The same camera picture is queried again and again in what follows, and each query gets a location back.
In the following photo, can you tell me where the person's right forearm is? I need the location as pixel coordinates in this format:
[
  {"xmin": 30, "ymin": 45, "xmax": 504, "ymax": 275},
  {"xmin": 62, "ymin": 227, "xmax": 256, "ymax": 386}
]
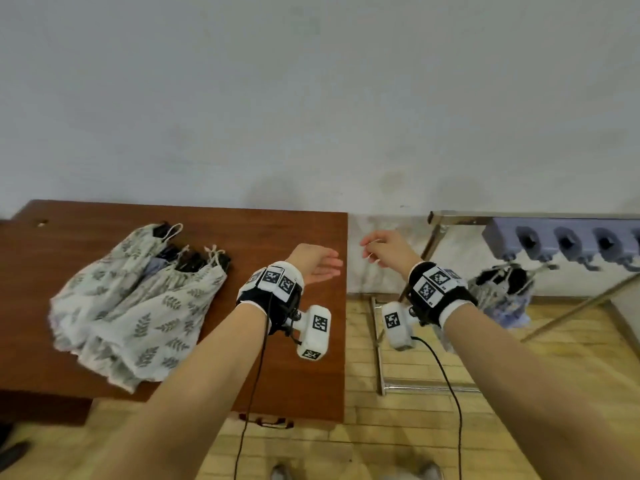
[{"xmin": 442, "ymin": 303, "xmax": 640, "ymax": 480}]

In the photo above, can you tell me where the person's left hand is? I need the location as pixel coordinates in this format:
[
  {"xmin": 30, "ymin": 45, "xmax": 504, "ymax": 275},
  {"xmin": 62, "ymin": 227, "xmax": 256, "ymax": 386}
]
[{"xmin": 285, "ymin": 243, "xmax": 345, "ymax": 287}]

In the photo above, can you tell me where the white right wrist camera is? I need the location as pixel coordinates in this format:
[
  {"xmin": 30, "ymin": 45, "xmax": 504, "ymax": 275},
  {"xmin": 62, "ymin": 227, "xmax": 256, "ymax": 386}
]
[{"xmin": 382, "ymin": 301, "xmax": 419, "ymax": 351}]

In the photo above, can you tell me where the black right wrist strap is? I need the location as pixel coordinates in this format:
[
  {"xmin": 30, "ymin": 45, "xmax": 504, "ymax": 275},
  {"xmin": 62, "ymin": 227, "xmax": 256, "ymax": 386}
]
[{"xmin": 406, "ymin": 261, "xmax": 479, "ymax": 328}]

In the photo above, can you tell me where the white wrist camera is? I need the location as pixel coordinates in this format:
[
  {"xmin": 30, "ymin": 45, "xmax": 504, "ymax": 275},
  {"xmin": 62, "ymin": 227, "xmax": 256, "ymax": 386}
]
[
  {"xmin": 289, "ymin": 304, "xmax": 332, "ymax": 361},
  {"xmin": 382, "ymin": 301, "xmax": 419, "ymax": 351}
]

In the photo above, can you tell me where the brown drawer handle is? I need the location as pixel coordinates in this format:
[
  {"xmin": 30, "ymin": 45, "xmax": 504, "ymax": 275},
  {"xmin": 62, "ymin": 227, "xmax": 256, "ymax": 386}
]
[{"xmin": 239, "ymin": 413, "xmax": 296, "ymax": 431}]

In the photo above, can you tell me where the cat print drawstring bag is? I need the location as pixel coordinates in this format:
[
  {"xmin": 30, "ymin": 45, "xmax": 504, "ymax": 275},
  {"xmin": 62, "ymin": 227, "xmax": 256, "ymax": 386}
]
[{"xmin": 435, "ymin": 277, "xmax": 506, "ymax": 353}]

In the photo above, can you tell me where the thin black right cable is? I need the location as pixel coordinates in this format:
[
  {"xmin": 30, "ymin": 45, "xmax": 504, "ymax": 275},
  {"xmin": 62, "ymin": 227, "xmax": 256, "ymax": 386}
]
[{"xmin": 411, "ymin": 335, "xmax": 463, "ymax": 480}]

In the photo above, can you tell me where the black left wrist strap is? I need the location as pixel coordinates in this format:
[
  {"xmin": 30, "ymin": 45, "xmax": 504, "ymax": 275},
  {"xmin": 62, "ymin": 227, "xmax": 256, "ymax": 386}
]
[{"xmin": 235, "ymin": 261, "xmax": 306, "ymax": 335}]

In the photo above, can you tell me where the person's right hand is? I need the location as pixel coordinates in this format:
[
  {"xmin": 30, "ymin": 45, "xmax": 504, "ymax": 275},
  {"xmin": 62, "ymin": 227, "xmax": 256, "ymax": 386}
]
[{"xmin": 359, "ymin": 230, "xmax": 423, "ymax": 283}]

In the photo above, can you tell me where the person's left forearm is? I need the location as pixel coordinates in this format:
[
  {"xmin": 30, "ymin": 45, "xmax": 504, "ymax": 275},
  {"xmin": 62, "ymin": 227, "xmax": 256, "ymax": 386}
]
[{"xmin": 87, "ymin": 303, "xmax": 271, "ymax": 480}]

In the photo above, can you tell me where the purple hook rail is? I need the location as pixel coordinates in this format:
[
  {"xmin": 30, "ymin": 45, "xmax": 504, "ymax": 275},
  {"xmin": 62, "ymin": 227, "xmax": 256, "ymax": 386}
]
[{"xmin": 481, "ymin": 217, "xmax": 640, "ymax": 273}]

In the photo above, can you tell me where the metal clothes rack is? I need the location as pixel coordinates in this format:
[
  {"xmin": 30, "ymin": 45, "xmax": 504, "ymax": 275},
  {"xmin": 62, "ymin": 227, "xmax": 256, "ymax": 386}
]
[{"xmin": 369, "ymin": 209, "xmax": 640, "ymax": 397}]

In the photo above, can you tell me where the black wrist strap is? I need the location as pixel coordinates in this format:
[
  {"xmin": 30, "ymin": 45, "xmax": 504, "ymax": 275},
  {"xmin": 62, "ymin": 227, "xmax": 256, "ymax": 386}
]
[
  {"xmin": 406, "ymin": 261, "xmax": 479, "ymax": 328},
  {"xmin": 235, "ymin": 261, "xmax": 306, "ymax": 335}
]

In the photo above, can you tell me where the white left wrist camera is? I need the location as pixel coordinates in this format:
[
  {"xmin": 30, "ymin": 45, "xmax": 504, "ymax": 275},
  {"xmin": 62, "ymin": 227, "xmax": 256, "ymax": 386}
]
[{"xmin": 289, "ymin": 304, "xmax": 332, "ymax": 361}]

